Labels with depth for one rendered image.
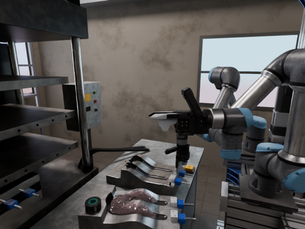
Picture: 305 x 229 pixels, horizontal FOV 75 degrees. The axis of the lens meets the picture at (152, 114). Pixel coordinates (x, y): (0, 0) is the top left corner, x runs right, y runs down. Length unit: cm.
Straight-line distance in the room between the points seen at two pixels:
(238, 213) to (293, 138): 47
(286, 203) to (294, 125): 38
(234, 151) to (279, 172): 24
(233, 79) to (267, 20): 198
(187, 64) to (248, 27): 93
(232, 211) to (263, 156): 33
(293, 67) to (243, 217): 72
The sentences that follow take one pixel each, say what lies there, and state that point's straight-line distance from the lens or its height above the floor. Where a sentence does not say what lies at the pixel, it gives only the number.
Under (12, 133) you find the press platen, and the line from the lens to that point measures 133.
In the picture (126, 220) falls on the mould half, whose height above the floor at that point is 89.
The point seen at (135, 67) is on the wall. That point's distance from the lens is 345.
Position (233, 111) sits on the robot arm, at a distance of 75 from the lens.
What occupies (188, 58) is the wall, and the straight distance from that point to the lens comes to 317.
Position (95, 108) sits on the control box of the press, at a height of 124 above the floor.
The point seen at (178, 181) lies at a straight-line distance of 135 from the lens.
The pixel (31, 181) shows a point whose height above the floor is 94.
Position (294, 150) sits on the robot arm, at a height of 131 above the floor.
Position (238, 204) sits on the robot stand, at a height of 96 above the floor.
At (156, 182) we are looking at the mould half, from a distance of 135.
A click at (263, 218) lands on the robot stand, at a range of 118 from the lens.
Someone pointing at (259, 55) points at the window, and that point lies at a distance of 311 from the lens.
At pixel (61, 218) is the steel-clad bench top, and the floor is 80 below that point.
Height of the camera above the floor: 162
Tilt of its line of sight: 14 degrees down
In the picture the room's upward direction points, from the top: straight up
